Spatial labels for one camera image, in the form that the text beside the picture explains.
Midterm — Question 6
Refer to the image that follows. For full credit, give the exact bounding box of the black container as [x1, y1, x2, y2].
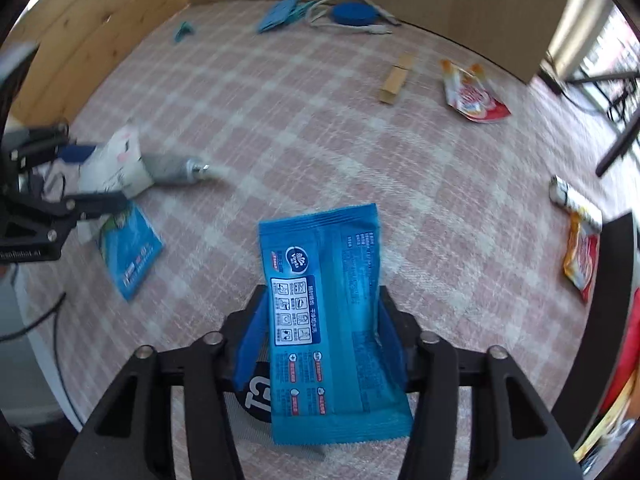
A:
[575, 212, 640, 461]

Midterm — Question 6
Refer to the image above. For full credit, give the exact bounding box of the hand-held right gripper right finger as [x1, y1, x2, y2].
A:
[375, 285, 583, 480]

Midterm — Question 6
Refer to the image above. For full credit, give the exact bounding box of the blue green printed packet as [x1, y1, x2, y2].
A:
[97, 200, 166, 302]

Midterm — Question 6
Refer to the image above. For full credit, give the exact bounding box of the red cloth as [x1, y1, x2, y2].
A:
[600, 290, 640, 426]

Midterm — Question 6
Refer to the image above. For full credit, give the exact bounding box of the white printed tube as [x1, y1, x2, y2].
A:
[549, 175, 603, 233]

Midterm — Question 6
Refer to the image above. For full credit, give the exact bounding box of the white printed packet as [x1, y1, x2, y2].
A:
[42, 125, 153, 201]

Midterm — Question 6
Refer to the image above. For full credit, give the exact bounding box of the blue wet wipe packet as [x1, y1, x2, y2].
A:
[257, 203, 415, 446]

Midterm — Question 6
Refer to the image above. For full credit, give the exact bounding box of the red white sachet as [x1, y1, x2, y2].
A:
[439, 59, 513, 123]

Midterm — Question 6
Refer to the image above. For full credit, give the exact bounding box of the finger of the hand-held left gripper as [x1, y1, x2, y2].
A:
[10, 121, 97, 172]
[20, 189, 129, 242]

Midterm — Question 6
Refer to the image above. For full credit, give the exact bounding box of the pine wood panel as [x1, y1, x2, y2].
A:
[0, 0, 191, 126]

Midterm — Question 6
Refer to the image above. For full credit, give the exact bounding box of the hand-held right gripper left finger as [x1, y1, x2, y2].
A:
[62, 284, 273, 480]

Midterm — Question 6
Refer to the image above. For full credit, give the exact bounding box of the grey metal tube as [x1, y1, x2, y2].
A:
[142, 154, 213, 183]

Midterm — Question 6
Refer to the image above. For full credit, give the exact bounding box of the white cable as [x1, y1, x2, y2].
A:
[306, 0, 401, 36]

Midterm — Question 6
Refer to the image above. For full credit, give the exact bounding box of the black power adapter with cable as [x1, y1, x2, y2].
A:
[0, 292, 83, 431]

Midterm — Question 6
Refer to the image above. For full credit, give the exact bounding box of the black tripod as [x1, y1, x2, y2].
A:
[537, 60, 640, 177]

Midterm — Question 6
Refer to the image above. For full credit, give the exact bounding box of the blue round cable winder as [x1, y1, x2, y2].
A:
[334, 2, 375, 26]

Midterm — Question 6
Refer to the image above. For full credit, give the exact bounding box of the orange red sachet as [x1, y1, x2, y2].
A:
[562, 212, 601, 303]

